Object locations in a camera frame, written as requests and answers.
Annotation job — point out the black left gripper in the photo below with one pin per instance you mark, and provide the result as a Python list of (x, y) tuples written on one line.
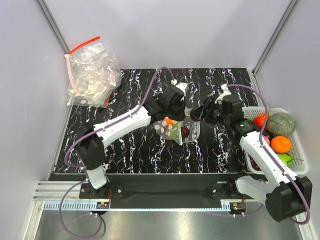
[(182, 104)]

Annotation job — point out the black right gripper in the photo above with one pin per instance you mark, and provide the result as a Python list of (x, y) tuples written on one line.
[(210, 105)]

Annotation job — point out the orange fruit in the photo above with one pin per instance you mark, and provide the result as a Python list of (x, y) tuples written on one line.
[(167, 121), (280, 144)]

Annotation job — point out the clear spotted zip bag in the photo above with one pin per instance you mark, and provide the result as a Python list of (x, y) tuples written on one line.
[(193, 126)]

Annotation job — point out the dark plum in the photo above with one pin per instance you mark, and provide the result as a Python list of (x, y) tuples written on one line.
[(185, 132)]

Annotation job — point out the green starfruit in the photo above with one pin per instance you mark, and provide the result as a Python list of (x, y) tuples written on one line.
[(173, 130)]

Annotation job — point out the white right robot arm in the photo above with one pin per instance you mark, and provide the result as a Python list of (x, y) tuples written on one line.
[(285, 195)]

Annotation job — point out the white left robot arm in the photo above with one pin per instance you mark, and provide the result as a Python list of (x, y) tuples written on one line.
[(91, 148)]

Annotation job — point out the stack of zip bags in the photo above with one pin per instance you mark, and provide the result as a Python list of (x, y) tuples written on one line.
[(94, 73)]

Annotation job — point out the black marble pattern mat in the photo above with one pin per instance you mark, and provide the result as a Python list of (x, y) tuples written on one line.
[(143, 151)]

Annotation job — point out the red orange pepper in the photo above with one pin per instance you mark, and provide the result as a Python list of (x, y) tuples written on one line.
[(259, 120)]

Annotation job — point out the green netted melon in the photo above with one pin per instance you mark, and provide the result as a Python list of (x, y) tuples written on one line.
[(281, 124)]

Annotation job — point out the white plastic fruit basket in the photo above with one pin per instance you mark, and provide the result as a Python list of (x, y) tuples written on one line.
[(299, 163)]

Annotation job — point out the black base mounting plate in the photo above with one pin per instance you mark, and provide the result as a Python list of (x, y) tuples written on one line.
[(210, 185)]

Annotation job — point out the green apple front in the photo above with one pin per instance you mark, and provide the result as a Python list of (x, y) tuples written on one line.
[(286, 158)]

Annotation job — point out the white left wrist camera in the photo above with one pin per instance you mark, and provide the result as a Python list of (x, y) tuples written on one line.
[(180, 85)]

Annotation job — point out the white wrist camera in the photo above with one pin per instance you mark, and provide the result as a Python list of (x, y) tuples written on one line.
[(224, 92), (180, 85)]

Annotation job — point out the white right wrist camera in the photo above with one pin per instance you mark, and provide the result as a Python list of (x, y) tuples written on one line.
[(224, 92)]

